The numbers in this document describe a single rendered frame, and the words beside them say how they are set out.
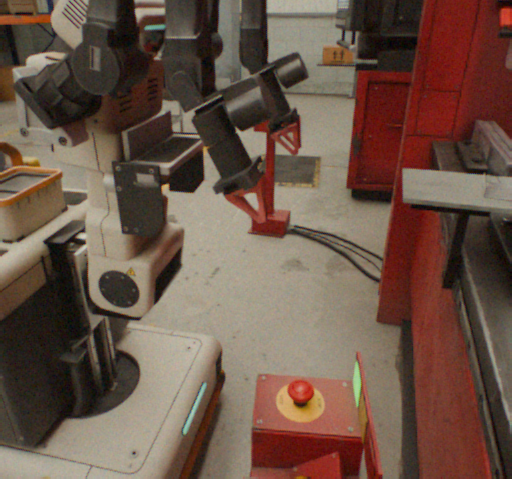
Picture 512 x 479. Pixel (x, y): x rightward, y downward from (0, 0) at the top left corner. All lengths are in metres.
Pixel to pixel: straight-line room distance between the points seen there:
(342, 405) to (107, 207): 0.65
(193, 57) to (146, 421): 1.01
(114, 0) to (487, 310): 0.74
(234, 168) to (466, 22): 1.22
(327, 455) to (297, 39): 7.62
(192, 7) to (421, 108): 1.23
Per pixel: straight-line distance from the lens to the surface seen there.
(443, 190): 0.92
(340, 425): 0.70
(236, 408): 1.74
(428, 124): 1.79
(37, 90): 0.79
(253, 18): 1.09
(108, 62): 0.70
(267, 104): 0.66
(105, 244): 1.03
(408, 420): 1.73
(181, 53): 0.67
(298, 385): 0.70
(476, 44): 1.76
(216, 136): 0.68
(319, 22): 8.01
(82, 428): 1.41
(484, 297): 0.85
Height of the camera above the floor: 1.31
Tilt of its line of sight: 26 degrees down
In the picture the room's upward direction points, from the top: straight up
